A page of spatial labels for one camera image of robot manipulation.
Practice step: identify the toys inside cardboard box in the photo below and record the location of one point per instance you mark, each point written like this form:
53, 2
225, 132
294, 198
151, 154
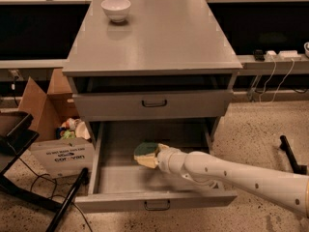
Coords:
73, 128

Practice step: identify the closed grey upper drawer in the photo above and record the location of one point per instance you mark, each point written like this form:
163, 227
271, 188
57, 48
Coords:
152, 105

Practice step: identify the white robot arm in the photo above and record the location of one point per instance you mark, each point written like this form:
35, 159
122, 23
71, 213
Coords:
288, 190

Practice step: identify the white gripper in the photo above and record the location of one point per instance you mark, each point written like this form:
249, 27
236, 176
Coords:
166, 159

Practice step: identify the white power adapter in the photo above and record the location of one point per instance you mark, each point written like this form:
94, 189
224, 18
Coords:
271, 53
289, 55

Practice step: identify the grey drawer cabinet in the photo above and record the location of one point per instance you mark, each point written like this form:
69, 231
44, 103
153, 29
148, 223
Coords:
164, 45

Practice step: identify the open grey lower drawer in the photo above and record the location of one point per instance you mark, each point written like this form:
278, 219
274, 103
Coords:
119, 184

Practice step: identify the green and yellow sponge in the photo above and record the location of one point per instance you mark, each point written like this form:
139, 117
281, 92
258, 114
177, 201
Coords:
145, 151

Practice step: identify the open cardboard box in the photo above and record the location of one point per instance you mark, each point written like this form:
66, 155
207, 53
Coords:
59, 157

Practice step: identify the black plug on ledge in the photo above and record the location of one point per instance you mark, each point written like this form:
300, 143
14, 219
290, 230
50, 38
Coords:
258, 55

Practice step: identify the white ceramic bowl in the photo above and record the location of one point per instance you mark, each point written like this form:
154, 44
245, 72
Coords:
116, 10

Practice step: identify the black bar right floor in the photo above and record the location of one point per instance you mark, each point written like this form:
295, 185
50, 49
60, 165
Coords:
285, 146

